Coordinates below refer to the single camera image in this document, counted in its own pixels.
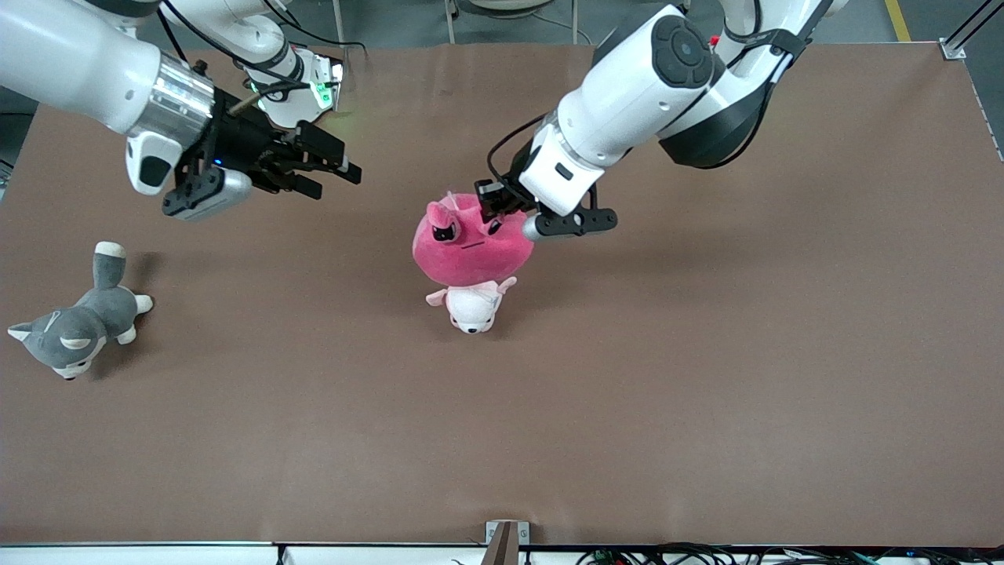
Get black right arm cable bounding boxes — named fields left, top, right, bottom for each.
left=157, top=0, right=346, bottom=107

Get white pale pink plush toy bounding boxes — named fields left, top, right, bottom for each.
left=425, top=276, right=518, bottom=335

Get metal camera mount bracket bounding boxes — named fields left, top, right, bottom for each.
left=485, top=519, right=531, bottom=565

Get metal stand legs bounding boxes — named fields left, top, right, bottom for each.
left=443, top=0, right=583, bottom=46

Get aluminium frame profile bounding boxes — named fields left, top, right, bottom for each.
left=940, top=0, right=1004, bottom=61

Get grey white husky plush toy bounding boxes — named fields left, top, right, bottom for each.
left=7, top=241, right=155, bottom=381

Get black cable bundle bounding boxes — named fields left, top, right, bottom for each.
left=577, top=543, right=1004, bottom=565

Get white table edge rail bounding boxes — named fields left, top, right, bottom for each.
left=0, top=541, right=1004, bottom=565

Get hot pink round plush toy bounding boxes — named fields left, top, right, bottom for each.
left=412, top=191, right=536, bottom=288

